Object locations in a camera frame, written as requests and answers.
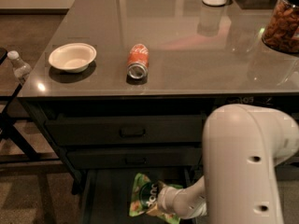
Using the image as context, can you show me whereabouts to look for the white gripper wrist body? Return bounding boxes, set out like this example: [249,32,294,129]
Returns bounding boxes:
[157,184,207,219]

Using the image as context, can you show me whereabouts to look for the green rice chip bag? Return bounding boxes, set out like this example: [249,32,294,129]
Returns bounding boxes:
[129,173,180,224]

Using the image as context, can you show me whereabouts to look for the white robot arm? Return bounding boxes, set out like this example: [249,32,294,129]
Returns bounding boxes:
[149,104,299,224]

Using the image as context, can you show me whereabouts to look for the open bottom left drawer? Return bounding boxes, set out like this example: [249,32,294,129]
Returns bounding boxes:
[79,167,190,224]

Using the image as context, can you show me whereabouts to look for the middle left drawer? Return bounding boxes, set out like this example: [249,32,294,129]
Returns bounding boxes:
[66,147,202,169]

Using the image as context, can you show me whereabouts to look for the dark counter cabinet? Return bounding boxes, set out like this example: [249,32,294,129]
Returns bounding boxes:
[20,0,299,184]

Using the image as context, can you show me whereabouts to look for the bottom right drawer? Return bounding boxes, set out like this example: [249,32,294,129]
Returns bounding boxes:
[276,162,299,181]

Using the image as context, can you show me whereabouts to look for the top left drawer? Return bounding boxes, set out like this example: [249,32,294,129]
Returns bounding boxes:
[45,115,202,147]

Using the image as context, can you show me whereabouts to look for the dark snack bag in drawer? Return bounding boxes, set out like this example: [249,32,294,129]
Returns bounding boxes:
[226,97,254,105]

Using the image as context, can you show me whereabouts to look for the red soda can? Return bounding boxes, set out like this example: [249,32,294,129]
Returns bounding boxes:
[127,44,149,79]

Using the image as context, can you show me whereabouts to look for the white paper bowl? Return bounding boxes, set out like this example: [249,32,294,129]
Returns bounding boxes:
[49,43,97,73]

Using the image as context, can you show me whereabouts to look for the clear plastic water bottle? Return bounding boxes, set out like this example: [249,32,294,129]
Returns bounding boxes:
[7,50,32,85]

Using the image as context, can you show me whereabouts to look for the glass jar of snacks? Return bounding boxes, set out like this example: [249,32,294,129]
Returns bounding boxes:
[262,0,299,53]

